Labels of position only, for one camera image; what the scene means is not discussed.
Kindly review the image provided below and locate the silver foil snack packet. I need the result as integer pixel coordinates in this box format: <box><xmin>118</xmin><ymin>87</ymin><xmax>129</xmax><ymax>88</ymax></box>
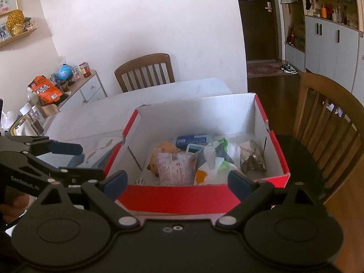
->
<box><xmin>240</xmin><ymin>140</ymin><xmax>267</xmax><ymax>174</ymax></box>

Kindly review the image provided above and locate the red patterned door rug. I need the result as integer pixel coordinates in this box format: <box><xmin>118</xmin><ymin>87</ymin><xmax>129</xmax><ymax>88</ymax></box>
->
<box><xmin>247</xmin><ymin>64</ymin><xmax>282</xmax><ymax>77</ymax></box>

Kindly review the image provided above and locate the blue snack packet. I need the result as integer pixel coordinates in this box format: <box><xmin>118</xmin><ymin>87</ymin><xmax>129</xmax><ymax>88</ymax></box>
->
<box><xmin>175</xmin><ymin>133</ymin><xmax>209</xmax><ymax>147</ymax></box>

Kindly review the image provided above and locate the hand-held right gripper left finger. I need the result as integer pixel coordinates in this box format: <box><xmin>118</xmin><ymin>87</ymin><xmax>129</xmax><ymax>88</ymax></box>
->
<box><xmin>40</xmin><ymin>170</ymin><xmax>141</xmax><ymax>229</ymax></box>

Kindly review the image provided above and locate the person's left hand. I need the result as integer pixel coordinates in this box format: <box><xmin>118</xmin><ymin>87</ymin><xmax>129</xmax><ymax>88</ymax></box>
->
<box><xmin>6</xmin><ymin>193</ymin><xmax>30</xmax><ymax>214</ymax></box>

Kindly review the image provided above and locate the white blue sausage packet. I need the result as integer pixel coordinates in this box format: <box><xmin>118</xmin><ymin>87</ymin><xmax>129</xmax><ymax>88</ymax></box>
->
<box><xmin>186</xmin><ymin>144</ymin><xmax>209</xmax><ymax>155</ymax></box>

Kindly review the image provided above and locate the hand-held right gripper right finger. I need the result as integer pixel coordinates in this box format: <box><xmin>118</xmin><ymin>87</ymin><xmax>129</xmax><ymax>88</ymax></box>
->
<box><xmin>215</xmin><ymin>170</ymin><xmax>326</xmax><ymax>229</ymax></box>

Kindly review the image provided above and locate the crumpled clear plastic bag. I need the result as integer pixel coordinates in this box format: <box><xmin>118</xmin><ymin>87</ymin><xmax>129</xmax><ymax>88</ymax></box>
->
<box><xmin>1</xmin><ymin>110</ymin><xmax>22</xmax><ymax>131</ymax></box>

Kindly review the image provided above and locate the dark wooden door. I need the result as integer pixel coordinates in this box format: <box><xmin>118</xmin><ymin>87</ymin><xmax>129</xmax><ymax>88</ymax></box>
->
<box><xmin>233</xmin><ymin>0</ymin><xmax>281</xmax><ymax>63</ymax></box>

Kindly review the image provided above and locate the red cardboard shoe box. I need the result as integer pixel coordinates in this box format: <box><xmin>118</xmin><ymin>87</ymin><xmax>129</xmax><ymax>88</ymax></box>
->
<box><xmin>104</xmin><ymin>92</ymin><xmax>291</xmax><ymax>214</ymax></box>

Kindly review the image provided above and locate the white drawer cabinet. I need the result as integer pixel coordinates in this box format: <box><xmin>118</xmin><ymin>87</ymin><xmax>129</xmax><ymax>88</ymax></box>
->
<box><xmin>37</xmin><ymin>70</ymin><xmax>108</xmax><ymax>117</ymax></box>

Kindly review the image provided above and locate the light wooden stool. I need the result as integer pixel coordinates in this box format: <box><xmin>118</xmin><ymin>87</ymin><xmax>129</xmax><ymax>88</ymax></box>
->
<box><xmin>37</xmin><ymin>105</ymin><xmax>60</xmax><ymax>117</ymax></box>

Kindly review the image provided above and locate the yellow round snack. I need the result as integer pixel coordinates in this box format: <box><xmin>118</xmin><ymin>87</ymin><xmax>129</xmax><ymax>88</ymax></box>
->
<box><xmin>147</xmin><ymin>141</ymin><xmax>181</xmax><ymax>177</ymax></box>

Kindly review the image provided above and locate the gold ornament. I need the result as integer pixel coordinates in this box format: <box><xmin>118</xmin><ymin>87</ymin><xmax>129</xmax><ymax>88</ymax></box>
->
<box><xmin>6</xmin><ymin>9</ymin><xmax>25</xmax><ymax>36</ymax></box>

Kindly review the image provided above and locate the white plastic bag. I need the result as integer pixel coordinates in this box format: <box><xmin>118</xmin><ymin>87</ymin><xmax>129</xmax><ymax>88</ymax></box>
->
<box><xmin>193</xmin><ymin>138</ymin><xmax>242</xmax><ymax>185</ymax></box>

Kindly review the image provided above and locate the white wooden wall cabinet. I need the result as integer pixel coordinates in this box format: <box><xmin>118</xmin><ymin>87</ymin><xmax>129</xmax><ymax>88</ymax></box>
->
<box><xmin>284</xmin><ymin>0</ymin><xmax>364</xmax><ymax>91</ymax></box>

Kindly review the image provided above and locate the wooden wall shelf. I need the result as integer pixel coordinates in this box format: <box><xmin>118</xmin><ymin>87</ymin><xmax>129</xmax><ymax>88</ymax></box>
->
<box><xmin>0</xmin><ymin>27</ymin><xmax>38</xmax><ymax>49</ymax></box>

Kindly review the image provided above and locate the pink bread packet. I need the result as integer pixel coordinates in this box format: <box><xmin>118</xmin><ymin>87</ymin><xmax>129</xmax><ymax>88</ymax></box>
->
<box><xmin>157</xmin><ymin>152</ymin><xmax>195</xmax><ymax>186</ymax></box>

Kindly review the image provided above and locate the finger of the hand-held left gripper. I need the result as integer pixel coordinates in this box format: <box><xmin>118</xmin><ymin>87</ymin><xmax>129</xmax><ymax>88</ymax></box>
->
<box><xmin>0</xmin><ymin>135</ymin><xmax>83</xmax><ymax>157</ymax></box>
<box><xmin>17</xmin><ymin>153</ymin><xmax>106</xmax><ymax>187</ymax></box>

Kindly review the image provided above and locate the dark blue speckled mat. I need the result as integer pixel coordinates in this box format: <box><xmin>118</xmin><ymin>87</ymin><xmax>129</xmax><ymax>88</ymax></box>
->
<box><xmin>67</xmin><ymin>153</ymin><xmax>86</xmax><ymax>169</ymax></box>

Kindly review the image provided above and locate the framed wall picture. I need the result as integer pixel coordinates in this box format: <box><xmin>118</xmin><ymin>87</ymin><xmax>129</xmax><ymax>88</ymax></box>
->
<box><xmin>0</xmin><ymin>0</ymin><xmax>19</xmax><ymax>18</ymax></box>

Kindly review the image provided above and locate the glass water bottle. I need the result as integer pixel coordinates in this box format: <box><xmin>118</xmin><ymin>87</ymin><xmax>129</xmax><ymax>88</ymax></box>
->
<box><xmin>19</xmin><ymin>103</ymin><xmax>46</xmax><ymax>137</ymax></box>

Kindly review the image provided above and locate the orange snack bag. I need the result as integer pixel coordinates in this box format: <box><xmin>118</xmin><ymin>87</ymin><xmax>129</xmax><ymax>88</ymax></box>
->
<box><xmin>28</xmin><ymin>76</ymin><xmax>63</xmax><ymax>106</ymax></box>

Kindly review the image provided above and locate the brown wooden chair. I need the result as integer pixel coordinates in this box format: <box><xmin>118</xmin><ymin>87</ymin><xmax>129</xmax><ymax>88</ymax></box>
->
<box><xmin>114</xmin><ymin>53</ymin><xmax>175</xmax><ymax>93</ymax></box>
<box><xmin>293</xmin><ymin>72</ymin><xmax>364</xmax><ymax>205</ymax></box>

